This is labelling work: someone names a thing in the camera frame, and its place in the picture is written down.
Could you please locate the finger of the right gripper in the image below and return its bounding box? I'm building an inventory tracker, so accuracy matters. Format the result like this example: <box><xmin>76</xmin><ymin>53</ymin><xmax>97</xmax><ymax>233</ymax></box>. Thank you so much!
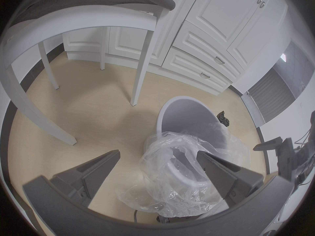
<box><xmin>253</xmin><ymin>137</ymin><xmax>283</xmax><ymax>152</ymax></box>

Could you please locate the black plastic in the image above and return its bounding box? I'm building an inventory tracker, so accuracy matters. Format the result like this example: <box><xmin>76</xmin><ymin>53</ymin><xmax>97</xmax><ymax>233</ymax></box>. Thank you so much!
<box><xmin>216</xmin><ymin>110</ymin><xmax>231</xmax><ymax>127</ymax></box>

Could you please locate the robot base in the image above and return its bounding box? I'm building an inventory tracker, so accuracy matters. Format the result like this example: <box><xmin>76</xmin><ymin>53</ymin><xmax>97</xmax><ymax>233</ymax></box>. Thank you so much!
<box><xmin>156</xmin><ymin>180</ymin><xmax>313</xmax><ymax>236</ymax></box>

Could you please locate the white wardrobe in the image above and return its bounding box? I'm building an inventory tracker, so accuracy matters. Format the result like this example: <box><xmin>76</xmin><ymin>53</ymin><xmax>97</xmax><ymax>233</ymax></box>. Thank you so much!
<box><xmin>62</xmin><ymin>0</ymin><xmax>289</xmax><ymax>96</ymax></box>

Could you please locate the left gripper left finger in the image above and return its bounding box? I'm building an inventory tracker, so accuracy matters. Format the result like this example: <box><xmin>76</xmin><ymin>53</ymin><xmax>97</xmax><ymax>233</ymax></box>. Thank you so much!
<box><xmin>50</xmin><ymin>149</ymin><xmax>121</xmax><ymax>207</ymax></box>

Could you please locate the white trash bin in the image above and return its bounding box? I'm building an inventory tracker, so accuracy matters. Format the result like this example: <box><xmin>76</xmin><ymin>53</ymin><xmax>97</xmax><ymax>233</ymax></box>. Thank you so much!
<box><xmin>143</xmin><ymin>96</ymin><xmax>230</xmax><ymax>189</ymax></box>

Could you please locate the white chair with grey cushions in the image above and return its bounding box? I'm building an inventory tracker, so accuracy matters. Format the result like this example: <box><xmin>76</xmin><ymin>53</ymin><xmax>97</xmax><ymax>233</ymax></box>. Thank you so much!
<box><xmin>0</xmin><ymin>0</ymin><xmax>176</xmax><ymax>146</ymax></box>

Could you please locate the grey curtain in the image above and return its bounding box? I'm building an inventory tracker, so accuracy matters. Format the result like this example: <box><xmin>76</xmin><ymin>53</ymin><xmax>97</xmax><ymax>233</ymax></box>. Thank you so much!
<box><xmin>248</xmin><ymin>69</ymin><xmax>296</xmax><ymax>123</ymax></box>

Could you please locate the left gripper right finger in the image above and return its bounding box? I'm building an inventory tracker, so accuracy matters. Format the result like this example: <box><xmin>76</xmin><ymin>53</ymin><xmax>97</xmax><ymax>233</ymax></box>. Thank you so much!
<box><xmin>196</xmin><ymin>151</ymin><xmax>264</xmax><ymax>208</ymax></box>

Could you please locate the clear plastic bag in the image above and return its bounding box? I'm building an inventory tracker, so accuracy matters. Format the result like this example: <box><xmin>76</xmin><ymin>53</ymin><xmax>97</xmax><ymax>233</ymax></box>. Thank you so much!
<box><xmin>116</xmin><ymin>122</ymin><xmax>252</xmax><ymax>218</ymax></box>

